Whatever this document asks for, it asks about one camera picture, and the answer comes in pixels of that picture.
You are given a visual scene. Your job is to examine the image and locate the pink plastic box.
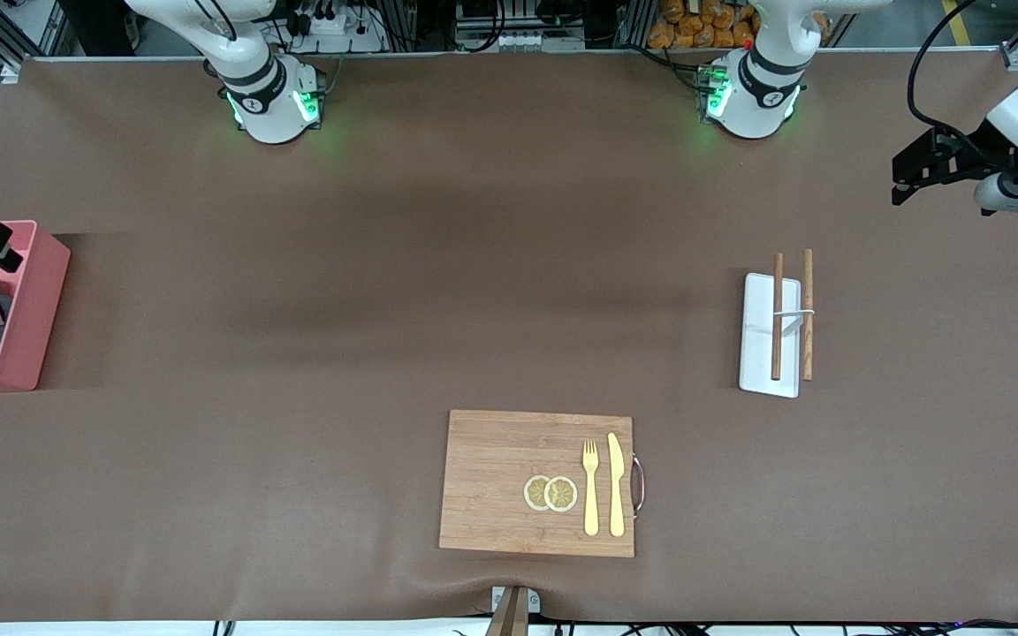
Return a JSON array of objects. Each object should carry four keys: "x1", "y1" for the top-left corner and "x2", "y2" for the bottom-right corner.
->
[{"x1": 0, "y1": 220, "x2": 72, "y2": 394}]

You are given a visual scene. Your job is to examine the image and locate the white band on chopsticks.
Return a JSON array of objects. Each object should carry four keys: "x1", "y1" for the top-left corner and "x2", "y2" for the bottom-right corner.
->
[{"x1": 773, "y1": 307, "x2": 817, "y2": 339}]

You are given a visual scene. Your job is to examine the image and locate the brown wooden chopstick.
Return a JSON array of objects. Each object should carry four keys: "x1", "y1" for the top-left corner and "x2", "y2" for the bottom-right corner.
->
[
  {"x1": 771, "y1": 254, "x2": 785, "y2": 382},
  {"x1": 801, "y1": 249, "x2": 816, "y2": 382}
]

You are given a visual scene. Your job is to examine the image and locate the white rectangular tray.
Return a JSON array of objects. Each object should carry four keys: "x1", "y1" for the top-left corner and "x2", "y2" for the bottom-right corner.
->
[{"x1": 739, "y1": 272, "x2": 803, "y2": 399}]

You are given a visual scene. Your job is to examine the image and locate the orange snack bags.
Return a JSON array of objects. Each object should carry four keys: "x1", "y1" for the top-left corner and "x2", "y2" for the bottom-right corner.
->
[{"x1": 646, "y1": 0, "x2": 762, "y2": 50}]

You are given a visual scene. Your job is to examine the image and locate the white power strip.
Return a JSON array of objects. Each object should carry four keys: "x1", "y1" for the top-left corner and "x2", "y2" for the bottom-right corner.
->
[{"x1": 284, "y1": 0, "x2": 386, "y2": 54}]

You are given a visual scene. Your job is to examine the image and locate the yellow knife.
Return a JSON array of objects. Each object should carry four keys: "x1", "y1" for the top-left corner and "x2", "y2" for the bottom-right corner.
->
[{"x1": 607, "y1": 432, "x2": 627, "y2": 538}]

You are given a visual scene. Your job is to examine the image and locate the yellow fork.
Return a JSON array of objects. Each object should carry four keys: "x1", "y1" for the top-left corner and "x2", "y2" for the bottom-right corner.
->
[{"x1": 581, "y1": 439, "x2": 602, "y2": 537}]

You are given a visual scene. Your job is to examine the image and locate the wooden cutting board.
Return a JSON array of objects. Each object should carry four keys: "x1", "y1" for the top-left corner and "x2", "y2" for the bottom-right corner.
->
[{"x1": 438, "y1": 409, "x2": 648, "y2": 559}]

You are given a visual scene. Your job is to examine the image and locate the wooden stick at table edge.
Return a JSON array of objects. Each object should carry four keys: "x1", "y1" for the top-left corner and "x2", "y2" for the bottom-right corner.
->
[{"x1": 484, "y1": 587, "x2": 529, "y2": 636}]

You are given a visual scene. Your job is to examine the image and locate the grey metal bracket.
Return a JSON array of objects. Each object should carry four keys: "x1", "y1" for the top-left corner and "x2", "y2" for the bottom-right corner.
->
[{"x1": 490, "y1": 585, "x2": 542, "y2": 616}]

